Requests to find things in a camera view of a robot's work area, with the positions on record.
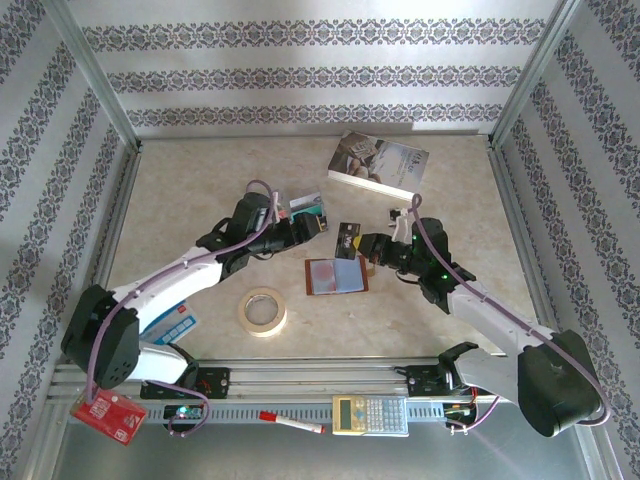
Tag aluminium mounting rail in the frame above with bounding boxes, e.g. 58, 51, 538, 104
47, 357, 591, 401

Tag paperback book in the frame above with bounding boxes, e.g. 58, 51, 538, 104
327, 130, 431, 203

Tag black credit card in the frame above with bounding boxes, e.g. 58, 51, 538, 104
333, 221, 363, 261

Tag aluminium back rail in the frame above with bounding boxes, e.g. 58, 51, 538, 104
137, 130, 496, 146

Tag aluminium side rail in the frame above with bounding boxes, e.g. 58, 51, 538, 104
93, 142, 144, 296
487, 142, 561, 336

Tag blue grey card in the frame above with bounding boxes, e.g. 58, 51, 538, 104
340, 259, 369, 291

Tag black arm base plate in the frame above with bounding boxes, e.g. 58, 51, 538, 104
403, 363, 499, 399
139, 367, 232, 401

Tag grey metal panel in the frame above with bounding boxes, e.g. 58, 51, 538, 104
29, 399, 619, 480

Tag red white marker pen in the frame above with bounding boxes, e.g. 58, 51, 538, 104
258, 410, 327, 435

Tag aluminium frame post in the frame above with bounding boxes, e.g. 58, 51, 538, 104
487, 0, 594, 149
39, 0, 144, 151

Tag red cardboard box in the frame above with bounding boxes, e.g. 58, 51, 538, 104
68, 387, 149, 447

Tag small controller board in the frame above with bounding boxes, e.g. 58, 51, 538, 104
164, 403, 204, 421
442, 399, 479, 426

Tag pale card with red circles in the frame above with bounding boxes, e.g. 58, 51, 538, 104
310, 260, 341, 294

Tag beige masking tape roll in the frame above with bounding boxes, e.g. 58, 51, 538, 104
237, 287, 289, 338

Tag brown leather card holder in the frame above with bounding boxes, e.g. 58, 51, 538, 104
304, 257, 377, 297

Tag beige grey calculator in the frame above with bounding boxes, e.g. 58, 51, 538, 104
331, 394, 410, 438

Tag grey slotted cable duct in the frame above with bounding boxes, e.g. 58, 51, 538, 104
149, 398, 481, 427

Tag blue white card pack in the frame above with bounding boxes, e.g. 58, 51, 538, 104
139, 298, 197, 347

